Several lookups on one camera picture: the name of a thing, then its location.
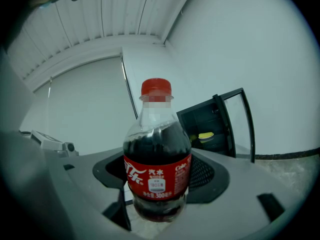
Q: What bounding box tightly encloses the white roller blind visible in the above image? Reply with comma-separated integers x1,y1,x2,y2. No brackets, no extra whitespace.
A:
33,55,138,157

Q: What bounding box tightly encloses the black mini fridge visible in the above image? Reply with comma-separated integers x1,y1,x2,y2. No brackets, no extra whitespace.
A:
176,87,256,164

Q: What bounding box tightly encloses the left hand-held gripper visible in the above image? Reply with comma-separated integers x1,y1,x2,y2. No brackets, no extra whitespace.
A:
19,129,80,159

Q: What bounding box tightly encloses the cola bottle red cap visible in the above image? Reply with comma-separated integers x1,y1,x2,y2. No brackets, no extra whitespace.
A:
122,77,193,223

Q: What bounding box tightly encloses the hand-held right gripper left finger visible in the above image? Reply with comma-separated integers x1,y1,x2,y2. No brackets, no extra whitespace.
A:
46,147,151,240

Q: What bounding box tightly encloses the yellow plate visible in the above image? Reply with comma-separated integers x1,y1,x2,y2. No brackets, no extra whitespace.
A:
198,131,215,144

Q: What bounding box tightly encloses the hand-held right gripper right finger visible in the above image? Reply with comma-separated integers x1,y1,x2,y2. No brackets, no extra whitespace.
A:
157,147,301,240

